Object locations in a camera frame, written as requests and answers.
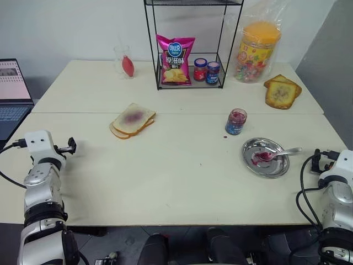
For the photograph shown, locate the metal spoon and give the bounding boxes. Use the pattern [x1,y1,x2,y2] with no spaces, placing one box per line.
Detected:
[254,147,303,162]

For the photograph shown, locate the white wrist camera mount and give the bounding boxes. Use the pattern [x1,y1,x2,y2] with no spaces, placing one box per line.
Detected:
[329,149,353,181]
[24,130,60,161]

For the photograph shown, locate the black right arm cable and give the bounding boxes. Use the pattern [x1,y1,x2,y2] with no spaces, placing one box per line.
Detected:
[296,153,331,233]

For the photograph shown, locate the candy jar with orange lid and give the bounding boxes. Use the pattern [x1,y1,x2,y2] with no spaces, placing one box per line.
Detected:
[233,22,282,84]

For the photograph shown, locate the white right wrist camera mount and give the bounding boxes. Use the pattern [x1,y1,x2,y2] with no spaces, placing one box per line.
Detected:
[329,149,353,181]

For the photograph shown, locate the open blue jam jar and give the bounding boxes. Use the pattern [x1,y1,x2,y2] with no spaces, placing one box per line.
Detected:
[225,108,248,137]

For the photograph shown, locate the red oval object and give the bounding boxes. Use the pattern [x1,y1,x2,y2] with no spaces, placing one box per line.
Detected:
[121,55,136,80]

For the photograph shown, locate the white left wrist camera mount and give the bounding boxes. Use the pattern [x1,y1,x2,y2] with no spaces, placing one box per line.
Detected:
[24,130,60,161]

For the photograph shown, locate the clear glass cup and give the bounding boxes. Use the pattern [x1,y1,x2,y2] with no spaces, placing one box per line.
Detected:
[113,45,138,81]

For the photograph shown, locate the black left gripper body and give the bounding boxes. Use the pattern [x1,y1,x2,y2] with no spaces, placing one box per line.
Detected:
[54,144,71,160]

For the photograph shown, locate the black wire rack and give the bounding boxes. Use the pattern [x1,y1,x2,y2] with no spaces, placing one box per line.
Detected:
[143,0,245,91]

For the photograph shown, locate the pink potato chip bag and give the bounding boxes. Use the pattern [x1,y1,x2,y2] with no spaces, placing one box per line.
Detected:
[155,34,196,87]

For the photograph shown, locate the dark rounded shape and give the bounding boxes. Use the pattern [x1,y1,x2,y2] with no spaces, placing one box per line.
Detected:
[263,231,322,265]
[205,227,247,265]
[137,232,170,265]

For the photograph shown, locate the jam sandwich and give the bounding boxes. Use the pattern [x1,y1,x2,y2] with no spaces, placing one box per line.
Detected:
[112,102,157,136]

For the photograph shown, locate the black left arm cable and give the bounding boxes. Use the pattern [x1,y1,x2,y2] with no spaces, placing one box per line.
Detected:
[0,139,28,190]

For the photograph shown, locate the closed blue jam jar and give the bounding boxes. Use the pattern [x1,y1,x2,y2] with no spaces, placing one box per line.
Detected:
[205,61,221,85]

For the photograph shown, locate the clear plastic bag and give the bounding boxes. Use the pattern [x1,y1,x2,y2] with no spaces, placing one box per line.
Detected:
[221,0,285,84]

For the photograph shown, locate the red jam jar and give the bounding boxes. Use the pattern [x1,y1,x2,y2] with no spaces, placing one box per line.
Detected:
[193,57,208,82]

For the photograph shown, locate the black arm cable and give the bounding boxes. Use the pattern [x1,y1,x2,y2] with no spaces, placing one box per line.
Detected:
[0,139,28,190]
[296,153,331,233]

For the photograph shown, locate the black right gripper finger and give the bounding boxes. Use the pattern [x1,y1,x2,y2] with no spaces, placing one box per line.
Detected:
[311,149,322,174]

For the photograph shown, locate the round metal plate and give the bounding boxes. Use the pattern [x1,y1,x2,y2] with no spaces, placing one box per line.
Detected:
[242,136,291,179]

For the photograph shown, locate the open laptop computer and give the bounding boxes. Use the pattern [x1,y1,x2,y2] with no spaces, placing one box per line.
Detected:
[0,58,35,142]

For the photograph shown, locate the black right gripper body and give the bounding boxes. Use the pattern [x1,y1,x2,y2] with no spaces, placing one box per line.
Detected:
[319,150,339,172]

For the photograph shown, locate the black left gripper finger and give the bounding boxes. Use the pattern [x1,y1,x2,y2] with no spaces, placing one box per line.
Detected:
[67,136,78,155]

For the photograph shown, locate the toasted bread slice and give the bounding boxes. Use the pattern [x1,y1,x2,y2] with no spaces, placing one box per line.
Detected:
[263,74,303,99]
[265,82,299,110]

